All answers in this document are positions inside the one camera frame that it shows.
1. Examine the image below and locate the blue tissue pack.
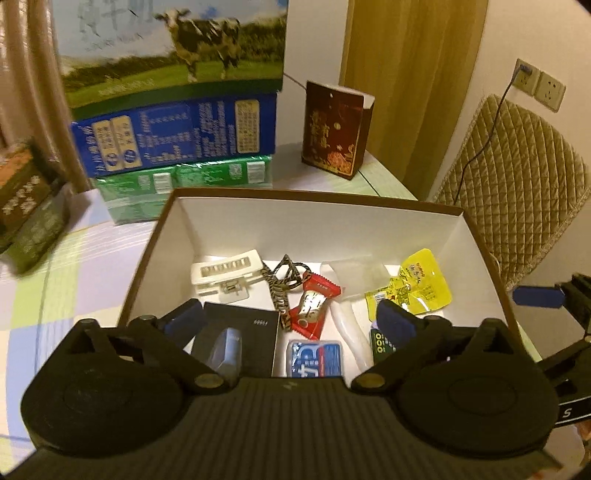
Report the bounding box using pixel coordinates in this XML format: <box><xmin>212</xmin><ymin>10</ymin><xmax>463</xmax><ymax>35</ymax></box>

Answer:
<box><xmin>286</xmin><ymin>339</ymin><xmax>348</xmax><ymax>378</ymax></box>

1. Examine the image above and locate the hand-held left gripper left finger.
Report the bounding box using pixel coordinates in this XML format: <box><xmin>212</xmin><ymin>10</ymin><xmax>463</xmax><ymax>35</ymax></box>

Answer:
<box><xmin>53</xmin><ymin>298</ymin><xmax>225</xmax><ymax>397</ymax></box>

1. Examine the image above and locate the green drink pack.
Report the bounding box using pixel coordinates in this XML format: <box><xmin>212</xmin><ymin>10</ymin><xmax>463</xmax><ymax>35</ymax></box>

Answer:
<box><xmin>91</xmin><ymin>154</ymin><xmax>274</xmax><ymax>225</ymax></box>

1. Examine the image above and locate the blue milk carton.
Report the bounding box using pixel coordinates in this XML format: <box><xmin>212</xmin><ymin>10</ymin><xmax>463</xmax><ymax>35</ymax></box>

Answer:
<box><xmin>69</xmin><ymin>91</ymin><xmax>279</xmax><ymax>179</ymax></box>

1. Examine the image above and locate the wall socket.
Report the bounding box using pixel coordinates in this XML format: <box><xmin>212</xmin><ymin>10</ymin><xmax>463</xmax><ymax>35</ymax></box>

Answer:
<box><xmin>515</xmin><ymin>58</ymin><xmax>541</xmax><ymax>96</ymax></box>
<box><xmin>536</xmin><ymin>71</ymin><xmax>567</xmax><ymax>112</ymax></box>

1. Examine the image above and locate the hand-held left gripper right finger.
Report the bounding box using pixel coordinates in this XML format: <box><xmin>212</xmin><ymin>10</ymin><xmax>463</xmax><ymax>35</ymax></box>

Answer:
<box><xmin>352</xmin><ymin>300</ymin><xmax>532</xmax><ymax>395</ymax></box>

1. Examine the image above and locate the white toothbrush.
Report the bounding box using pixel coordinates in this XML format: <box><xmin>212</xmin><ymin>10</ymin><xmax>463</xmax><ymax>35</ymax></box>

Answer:
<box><xmin>332</xmin><ymin>295</ymin><xmax>376</xmax><ymax>371</ymax></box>

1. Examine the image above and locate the white hair claw clip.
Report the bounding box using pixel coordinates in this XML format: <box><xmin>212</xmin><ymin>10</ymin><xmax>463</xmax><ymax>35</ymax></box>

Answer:
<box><xmin>191</xmin><ymin>248</ymin><xmax>265</xmax><ymax>302</ymax></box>

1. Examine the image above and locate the yellow snack packet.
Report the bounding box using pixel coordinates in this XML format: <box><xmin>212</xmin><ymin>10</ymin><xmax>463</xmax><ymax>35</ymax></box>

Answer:
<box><xmin>365</xmin><ymin>248</ymin><xmax>453</xmax><ymax>315</ymax></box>

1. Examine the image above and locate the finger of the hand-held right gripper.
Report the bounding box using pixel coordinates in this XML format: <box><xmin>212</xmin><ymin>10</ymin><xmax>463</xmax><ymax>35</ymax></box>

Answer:
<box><xmin>512</xmin><ymin>271</ymin><xmax>591</xmax><ymax>340</ymax></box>
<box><xmin>538</xmin><ymin>338</ymin><xmax>591</xmax><ymax>387</ymax></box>

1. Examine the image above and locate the translucent plastic cup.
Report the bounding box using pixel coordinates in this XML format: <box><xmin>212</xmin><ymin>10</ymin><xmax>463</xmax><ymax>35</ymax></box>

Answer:
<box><xmin>321</xmin><ymin>257</ymin><xmax>389</xmax><ymax>297</ymax></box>

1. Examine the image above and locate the beige curtain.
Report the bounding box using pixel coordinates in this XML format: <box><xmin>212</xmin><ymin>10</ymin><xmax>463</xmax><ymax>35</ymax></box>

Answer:
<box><xmin>0</xmin><ymin>0</ymin><xmax>93</xmax><ymax>191</ymax></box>

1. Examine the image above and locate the red candy wrapper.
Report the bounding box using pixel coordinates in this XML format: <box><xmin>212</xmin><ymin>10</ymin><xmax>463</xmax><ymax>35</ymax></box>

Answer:
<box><xmin>289</xmin><ymin>272</ymin><xmax>341</xmax><ymax>341</ymax></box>

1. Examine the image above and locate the black power cable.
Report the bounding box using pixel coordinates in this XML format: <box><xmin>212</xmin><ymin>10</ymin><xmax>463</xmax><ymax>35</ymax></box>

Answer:
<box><xmin>454</xmin><ymin>65</ymin><xmax>532</xmax><ymax>205</ymax></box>

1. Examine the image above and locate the golden curtain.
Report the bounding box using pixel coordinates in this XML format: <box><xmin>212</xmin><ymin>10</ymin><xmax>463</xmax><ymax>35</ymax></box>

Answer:
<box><xmin>339</xmin><ymin>0</ymin><xmax>489</xmax><ymax>200</ymax></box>

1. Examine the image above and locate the chair with quilted cover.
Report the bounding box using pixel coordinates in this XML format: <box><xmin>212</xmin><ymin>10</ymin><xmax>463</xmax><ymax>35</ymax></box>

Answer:
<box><xmin>431</xmin><ymin>95</ymin><xmax>591</xmax><ymax>292</ymax></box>

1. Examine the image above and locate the black noodle container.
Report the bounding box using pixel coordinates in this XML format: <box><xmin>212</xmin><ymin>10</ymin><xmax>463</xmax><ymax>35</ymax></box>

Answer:
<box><xmin>0</xmin><ymin>138</ymin><xmax>71</xmax><ymax>274</ymax></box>

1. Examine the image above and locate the black shaver box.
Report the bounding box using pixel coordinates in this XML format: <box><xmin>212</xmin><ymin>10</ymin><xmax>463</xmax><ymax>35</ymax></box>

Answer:
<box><xmin>191</xmin><ymin>302</ymin><xmax>281</xmax><ymax>378</ymax></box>

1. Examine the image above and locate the cow print milk carton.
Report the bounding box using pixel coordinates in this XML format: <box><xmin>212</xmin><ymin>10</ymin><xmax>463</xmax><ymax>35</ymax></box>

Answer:
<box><xmin>51</xmin><ymin>0</ymin><xmax>290</xmax><ymax>110</ymax></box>

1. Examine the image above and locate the green lip salve card pack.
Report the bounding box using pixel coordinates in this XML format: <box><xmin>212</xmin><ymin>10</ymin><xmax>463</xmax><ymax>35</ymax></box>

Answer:
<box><xmin>369</xmin><ymin>325</ymin><xmax>399</xmax><ymax>366</ymax></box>

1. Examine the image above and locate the dark red gift box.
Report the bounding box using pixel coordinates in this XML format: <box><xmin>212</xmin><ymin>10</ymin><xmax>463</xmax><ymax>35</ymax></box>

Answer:
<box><xmin>301</xmin><ymin>80</ymin><xmax>376</xmax><ymax>182</ymax></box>

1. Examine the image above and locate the brown cardboard box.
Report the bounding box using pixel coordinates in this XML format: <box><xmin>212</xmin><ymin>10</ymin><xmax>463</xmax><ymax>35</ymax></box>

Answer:
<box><xmin>117</xmin><ymin>187</ymin><xmax>526</xmax><ymax>372</ymax></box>

